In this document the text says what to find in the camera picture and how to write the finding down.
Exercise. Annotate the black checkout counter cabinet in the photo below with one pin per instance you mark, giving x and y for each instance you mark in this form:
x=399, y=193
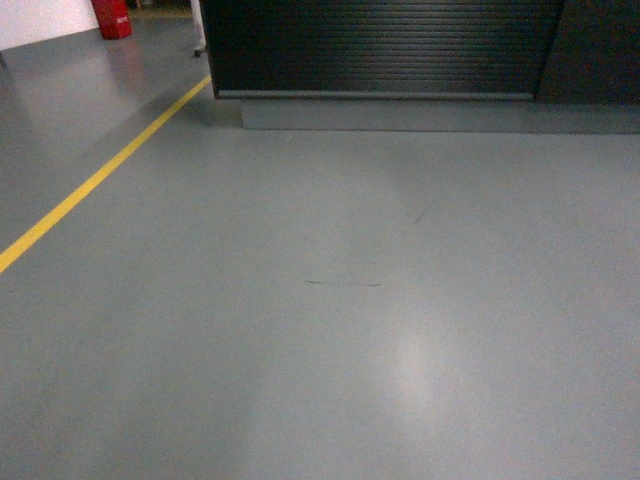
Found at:
x=558, y=67

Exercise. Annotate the white wheeled stand leg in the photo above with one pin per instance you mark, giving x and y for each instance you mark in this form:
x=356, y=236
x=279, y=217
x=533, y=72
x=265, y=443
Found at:
x=200, y=41

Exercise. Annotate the red fire extinguisher box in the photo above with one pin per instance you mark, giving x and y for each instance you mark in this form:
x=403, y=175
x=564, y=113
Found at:
x=113, y=19

